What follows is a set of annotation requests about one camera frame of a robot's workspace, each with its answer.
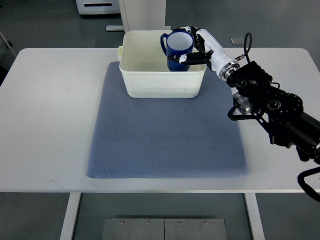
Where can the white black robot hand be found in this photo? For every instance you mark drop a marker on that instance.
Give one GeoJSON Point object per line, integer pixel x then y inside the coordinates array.
{"type": "Point", "coordinates": [209, 52]}

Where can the blue enamel mug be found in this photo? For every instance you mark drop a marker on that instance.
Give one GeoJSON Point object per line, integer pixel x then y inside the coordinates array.
{"type": "Point", "coordinates": [176, 43]}

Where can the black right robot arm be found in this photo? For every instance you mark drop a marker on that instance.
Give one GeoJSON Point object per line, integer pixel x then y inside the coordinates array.
{"type": "Point", "coordinates": [280, 113]}

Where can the white plastic box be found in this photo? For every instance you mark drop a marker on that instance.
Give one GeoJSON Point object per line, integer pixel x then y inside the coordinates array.
{"type": "Point", "coordinates": [145, 73]}

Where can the small grey floor plate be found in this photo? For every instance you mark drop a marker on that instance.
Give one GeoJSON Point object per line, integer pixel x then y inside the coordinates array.
{"type": "Point", "coordinates": [237, 41]}

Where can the white column stand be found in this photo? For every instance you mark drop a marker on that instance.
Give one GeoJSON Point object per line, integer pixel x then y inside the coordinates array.
{"type": "Point", "coordinates": [140, 15]}

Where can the blue textured mat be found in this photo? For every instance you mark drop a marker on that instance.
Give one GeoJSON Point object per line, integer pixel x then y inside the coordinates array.
{"type": "Point", "coordinates": [165, 138]}

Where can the white machine cabinet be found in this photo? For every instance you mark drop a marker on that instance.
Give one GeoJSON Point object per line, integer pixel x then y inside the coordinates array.
{"type": "Point", "coordinates": [97, 7]}

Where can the white table right leg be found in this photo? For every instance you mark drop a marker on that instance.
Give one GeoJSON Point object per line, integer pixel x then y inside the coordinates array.
{"type": "Point", "coordinates": [254, 217]}

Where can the white table leg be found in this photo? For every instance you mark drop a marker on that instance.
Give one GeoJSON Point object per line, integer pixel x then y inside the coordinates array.
{"type": "Point", "coordinates": [70, 217]}
{"type": "Point", "coordinates": [254, 217]}

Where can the grey chair leg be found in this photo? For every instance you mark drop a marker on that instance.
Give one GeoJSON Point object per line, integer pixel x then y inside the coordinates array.
{"type": "Point", "coordinates": [8, 45]}

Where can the white table left leg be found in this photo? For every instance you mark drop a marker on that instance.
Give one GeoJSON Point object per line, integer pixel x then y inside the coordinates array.
{"type": "Point", "coordinates": [70, 217]}

